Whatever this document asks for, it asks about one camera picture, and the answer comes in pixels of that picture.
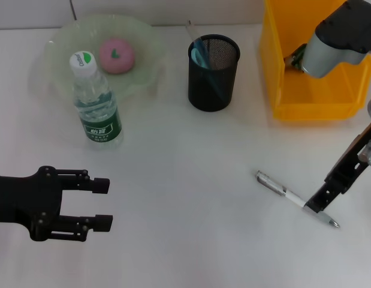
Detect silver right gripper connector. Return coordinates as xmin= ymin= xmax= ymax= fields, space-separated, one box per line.
xmin=357 ymin=140 xmax=371 ymax=169

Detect clear green-label water bottle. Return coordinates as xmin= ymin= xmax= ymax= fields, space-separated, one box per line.
xmin=69 ymin=50 xmax=123 ymax=151

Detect blue teal scissors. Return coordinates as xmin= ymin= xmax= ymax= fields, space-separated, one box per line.
xmin=191 ymin=36 xmax=225 ymax=103

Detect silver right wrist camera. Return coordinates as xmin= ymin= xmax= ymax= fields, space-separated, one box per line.
xmin=301 ymin=0 xmax=371 ymax=79

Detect pink toy peach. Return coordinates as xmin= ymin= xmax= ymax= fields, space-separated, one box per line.
xmin=98 ymin=37 xmax=136 ymax=74

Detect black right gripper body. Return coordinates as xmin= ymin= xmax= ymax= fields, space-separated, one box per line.
xmin=324 ymin=121 xmax=371 ymax=196

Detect green plastic wrapper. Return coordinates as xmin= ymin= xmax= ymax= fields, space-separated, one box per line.
xmin=284 ymin=43 xmax=308 ymax=72

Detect yellow plastic bin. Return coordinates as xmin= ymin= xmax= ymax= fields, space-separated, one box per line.
xmin=259 ymin=0 xmax=371 ymax=122

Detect translucent green fruit plate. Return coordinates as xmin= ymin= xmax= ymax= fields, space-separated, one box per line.
xmin=43 ymin=13 xmax=168 ymax=115

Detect transparent ballpoint pen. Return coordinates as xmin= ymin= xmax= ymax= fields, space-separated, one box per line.
xmin=256 ymin=170 xmax=341 ymax=229

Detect black mesh pen holder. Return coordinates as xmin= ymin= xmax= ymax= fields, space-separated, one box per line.
xmin=188 ymin=34 xmax=242 ymax=113

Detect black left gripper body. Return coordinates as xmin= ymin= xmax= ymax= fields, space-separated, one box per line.
xmin=0 ymin=165 xmax=65 ymax=242

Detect clear plastic ruler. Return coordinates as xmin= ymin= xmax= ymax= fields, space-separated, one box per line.
xmin=186 ymin=20 xmax=201 ymax=42

